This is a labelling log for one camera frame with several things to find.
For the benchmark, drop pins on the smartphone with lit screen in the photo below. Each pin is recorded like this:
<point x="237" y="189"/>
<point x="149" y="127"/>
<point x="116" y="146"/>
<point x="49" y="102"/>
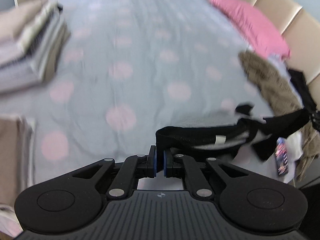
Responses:
<point x="281" y="157"/>

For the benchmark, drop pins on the grey pink-dotted bed sheet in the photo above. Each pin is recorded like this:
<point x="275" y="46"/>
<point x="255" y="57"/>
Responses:
<point x="128" y="69"/>

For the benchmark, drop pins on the grey and black raglan shirt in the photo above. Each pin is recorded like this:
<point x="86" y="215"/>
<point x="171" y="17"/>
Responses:
<point x="221" y="133"/>

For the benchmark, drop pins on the cream padded headboard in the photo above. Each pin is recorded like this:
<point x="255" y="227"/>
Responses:
<point x="301" y="32"/>

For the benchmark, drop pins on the stack of folded clothes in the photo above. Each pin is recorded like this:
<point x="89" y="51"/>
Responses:
<point x="32" y="36"/>

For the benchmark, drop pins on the black garment by headboard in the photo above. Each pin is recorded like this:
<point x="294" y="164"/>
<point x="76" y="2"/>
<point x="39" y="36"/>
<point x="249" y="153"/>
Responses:
<point x="299" y="82"/>

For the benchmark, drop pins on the pink pillow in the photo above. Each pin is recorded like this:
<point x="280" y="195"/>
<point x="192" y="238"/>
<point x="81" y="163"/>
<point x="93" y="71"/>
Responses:
<point x="257" y="29"/>

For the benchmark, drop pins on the tan striped garment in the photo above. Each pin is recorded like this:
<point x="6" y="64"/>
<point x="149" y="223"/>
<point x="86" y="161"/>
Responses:
<point x="275" y="89"/>

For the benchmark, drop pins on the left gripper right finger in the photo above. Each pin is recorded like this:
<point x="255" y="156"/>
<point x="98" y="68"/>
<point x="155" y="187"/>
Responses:
<point x="185" y="167"/>

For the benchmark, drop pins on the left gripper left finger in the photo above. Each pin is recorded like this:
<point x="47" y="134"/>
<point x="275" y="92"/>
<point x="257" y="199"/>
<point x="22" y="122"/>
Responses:
<point x="131" y="171"/>

